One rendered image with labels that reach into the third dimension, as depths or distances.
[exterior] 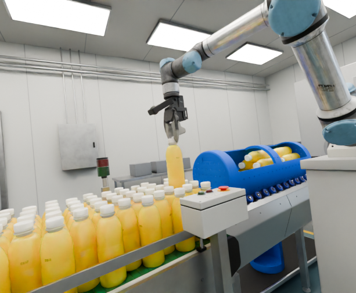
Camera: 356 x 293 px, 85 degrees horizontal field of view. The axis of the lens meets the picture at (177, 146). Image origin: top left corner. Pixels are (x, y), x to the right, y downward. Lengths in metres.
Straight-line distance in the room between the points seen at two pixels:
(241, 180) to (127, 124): 3.53
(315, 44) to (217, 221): 0.56
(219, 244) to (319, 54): 0.62
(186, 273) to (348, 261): 0.64
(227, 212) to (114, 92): 4.00
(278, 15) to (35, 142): 3.94
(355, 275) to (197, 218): 0.70
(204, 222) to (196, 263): 0.21
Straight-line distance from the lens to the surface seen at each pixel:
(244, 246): 1.13
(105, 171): 1.12
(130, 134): 4.28
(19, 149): 4.18
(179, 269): 0.71
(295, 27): 0.67
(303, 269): 2.14
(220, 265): 0.71
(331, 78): 0.76
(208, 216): 0.58
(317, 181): 1.02
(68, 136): 3.91
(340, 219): 1.03
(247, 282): 1.98
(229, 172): 0.94
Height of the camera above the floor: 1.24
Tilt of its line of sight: 2 degrees up
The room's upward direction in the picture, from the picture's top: 6 degrees counter-clockwise
